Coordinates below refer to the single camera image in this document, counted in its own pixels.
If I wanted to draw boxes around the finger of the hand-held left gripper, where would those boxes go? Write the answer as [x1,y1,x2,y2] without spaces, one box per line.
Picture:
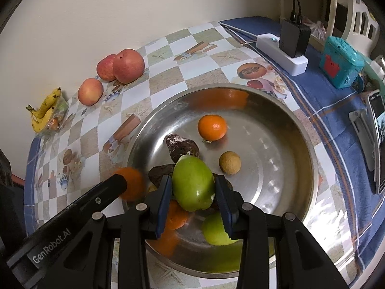
[72,175,127,222]

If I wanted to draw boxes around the metal bowl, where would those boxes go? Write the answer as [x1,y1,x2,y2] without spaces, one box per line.
[122,83,319,279]

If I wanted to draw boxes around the clear plastic bag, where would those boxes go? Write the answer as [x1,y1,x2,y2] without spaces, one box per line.
[302,18,327,41]

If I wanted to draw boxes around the black phone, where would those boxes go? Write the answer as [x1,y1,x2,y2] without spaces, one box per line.
[367,90,385,195]

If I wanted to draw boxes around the red apple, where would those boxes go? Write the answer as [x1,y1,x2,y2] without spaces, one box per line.
[77,78,103,106]
[96,54,118,82]
[113,49,145,84]

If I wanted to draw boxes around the white chair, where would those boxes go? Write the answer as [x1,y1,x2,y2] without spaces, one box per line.
[278,0,379,52]

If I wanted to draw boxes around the small yellowish round fruit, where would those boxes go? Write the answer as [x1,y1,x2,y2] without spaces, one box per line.
[218,151,242,176]

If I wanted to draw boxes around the blue plaid tablecloth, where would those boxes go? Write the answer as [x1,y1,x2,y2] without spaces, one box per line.
[23,16,385,289]

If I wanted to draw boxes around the white power strip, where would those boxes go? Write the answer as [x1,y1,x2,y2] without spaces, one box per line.
[256,33,309,76]

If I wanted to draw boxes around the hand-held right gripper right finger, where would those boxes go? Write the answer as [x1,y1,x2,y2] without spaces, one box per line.
[214,175,350,289]

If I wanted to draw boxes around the checked printed tablecloth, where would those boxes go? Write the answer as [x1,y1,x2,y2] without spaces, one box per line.
[26,21,361,289]

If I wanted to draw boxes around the black charger adapter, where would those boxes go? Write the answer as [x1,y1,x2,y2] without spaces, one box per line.
[279,19,311,59]

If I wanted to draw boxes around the dark brown fruit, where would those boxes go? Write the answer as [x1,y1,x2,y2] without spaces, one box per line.
[148,164,175,188]
[164,133,199,163]

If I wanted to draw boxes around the yellow banana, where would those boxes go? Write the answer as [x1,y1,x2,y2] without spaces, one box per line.
[36,87,61,118]
[26,105,56,133]

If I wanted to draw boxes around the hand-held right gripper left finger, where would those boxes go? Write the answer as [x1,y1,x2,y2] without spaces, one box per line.
[45,175,173,289]

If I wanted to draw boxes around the grey power cord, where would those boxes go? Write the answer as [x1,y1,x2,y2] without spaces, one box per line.
[218,21,265,55]

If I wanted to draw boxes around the teal and red toy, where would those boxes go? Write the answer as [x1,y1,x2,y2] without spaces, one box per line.
[319,36,365,89]

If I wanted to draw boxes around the orange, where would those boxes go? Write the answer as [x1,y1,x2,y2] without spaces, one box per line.
[165,199,189,230]
[198,114,227,141]

